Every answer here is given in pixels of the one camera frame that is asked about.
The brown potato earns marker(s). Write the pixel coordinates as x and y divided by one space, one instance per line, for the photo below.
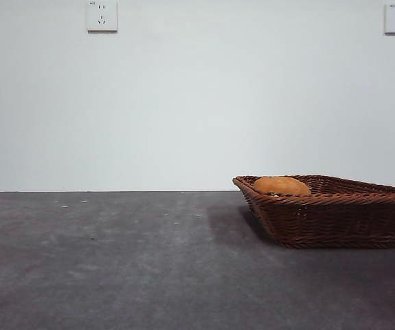
281 185

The brown wicker basket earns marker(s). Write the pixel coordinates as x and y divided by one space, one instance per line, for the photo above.
334 223

